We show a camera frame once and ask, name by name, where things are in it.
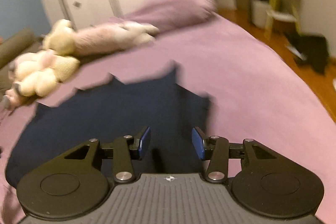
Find navy blue zip jacket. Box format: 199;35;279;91
5;67;210;186

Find purple plush bed blanket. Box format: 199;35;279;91
0;13;336;224

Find pink long rabbit plush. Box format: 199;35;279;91
74;22;159;57

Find cream flower plush toy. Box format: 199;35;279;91
6;19;80;98

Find purple pillow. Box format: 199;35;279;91
123;0;217;34

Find pink grey plush toy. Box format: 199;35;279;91
1;83;29;111

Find white round stool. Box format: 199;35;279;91
251;0;269;29

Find black bag on floor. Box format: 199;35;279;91
284;32;329;75

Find grey green sofa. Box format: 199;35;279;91
0;28;40;89

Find yellow leg side table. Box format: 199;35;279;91
264;0;301;40

